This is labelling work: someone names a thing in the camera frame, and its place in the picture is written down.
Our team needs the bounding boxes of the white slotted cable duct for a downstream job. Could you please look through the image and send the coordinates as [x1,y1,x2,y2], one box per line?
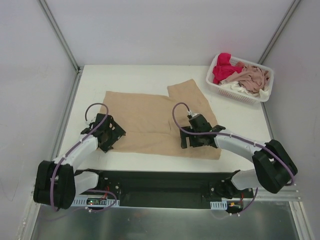
[71,196,120,208]

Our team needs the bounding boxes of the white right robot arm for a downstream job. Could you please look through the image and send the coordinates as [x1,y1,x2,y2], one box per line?
[179,113,298,199]

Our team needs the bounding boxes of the aluminium front rail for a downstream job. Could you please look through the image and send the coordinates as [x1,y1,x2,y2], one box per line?
[30,184,300,201]

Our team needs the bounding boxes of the pink red shirt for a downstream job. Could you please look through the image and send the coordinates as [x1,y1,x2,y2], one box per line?
[212,53,244,85]

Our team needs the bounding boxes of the right aluminium frame post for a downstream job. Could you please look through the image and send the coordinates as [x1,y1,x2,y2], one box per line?
[257,0,303,65]

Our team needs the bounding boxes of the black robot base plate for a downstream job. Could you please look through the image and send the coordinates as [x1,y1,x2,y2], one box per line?
[77,169,253,208]

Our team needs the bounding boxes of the cream white shirt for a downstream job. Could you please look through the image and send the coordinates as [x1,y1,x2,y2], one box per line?
[220,80,271,100]

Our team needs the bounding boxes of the dusty pink shirt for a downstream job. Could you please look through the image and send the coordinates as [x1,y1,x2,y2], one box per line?
[224,64,270,93]

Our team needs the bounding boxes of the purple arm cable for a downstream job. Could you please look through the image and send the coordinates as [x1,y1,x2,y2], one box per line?
[172,102,297,218]
[48,103,111,212]

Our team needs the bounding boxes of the white plastic laundry basket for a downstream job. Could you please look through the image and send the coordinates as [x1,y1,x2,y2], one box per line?
[205,53,274,104]

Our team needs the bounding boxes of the right white cable duct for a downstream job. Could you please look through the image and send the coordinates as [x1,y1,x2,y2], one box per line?
[210,200,228,211]

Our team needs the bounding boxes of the beige t shirt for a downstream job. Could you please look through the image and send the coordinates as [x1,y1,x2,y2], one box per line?
[103,79,221,160]

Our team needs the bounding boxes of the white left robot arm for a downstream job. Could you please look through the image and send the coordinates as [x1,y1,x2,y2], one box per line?
[33,113,126,210]

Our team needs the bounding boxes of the left aluminium frame post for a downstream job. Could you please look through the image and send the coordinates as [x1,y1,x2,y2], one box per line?
[37,0,82,74]

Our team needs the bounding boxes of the aluminium frame post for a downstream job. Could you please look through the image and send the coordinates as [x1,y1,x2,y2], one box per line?
[37,0,82,74]
[257,0,303,65]

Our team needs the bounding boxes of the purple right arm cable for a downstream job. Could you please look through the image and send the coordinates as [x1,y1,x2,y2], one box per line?
[172,102,297,218]

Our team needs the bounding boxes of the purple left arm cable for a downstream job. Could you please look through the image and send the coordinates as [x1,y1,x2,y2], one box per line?
[48,103,111,212]

